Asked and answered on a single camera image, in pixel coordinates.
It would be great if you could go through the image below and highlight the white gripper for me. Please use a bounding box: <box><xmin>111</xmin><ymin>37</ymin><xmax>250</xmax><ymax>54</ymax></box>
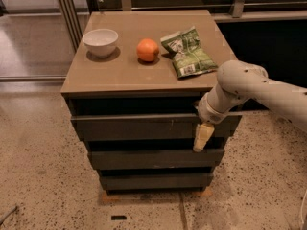
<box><xmin>193</xmin><ymin>94</ymin><xmax>227</xmax><ymax>152</ymax></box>

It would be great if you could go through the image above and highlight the grey drawer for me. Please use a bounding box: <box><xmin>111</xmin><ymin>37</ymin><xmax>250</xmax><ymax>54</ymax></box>
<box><xmin>100</xmin><ymin>173</ymin><xmax>213</xmax><ymax>191</ymax></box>
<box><xmin>70</xmin><ymin>112</ymin><xmax>243</xmax><ymax>142</ymax></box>
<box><xmin>90</xmin><ymin>149</ymin><xmax>224</xmax><ymax>170</ymax></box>

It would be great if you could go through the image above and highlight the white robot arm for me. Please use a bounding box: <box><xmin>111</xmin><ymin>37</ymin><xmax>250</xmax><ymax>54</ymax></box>
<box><xmin>193</xmin><ymin>60</ymin><xmax>307</xmax><ymax>152</ymax></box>

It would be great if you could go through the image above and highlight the grey drawer cabinet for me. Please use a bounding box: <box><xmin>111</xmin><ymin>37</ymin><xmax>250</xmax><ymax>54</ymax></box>
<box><xmin>61</xmin><ymin>11</ymin><xmax>240</xmax><ymax>178</ymax></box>

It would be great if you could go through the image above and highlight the green snack bag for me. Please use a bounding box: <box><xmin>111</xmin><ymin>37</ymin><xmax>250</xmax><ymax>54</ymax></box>
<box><xmin>160</xmin><ymin>27</ymin><xmax>218</xmax><ymax>79</ymax></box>

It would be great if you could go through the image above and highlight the orange fruit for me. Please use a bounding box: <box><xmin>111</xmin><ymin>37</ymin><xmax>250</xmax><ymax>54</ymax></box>
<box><xmin>136</xmin><ymin>38</ymin><xmax>159</xmax><ymax>62</ymax></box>

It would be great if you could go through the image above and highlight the white ceramic bowl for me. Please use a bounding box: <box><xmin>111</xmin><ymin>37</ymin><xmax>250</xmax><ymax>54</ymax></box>
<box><xmin>83</xmin><ymin>29</ymin><xmax>119</xmax><ymax>58</ymax></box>

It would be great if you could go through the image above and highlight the white cable on floor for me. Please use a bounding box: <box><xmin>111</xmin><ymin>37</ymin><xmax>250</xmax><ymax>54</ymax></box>
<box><xmin>298</xmin><ymin>189</ymin><xmax>307</xmax><ymax>230</ymax></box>

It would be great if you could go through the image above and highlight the metal railing frame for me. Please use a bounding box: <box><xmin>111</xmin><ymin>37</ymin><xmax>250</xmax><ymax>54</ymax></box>
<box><xmin>58</xmin><ymin>0</ymin><xmax>307</xmax><ymax>45</ymax></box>

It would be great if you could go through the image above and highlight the grey cable on floor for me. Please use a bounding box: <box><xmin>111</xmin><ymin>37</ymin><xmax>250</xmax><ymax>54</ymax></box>
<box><xmin>0</xmin><ymin>204</ymin><xmax>19</xmax><ymax>226</ymax></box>

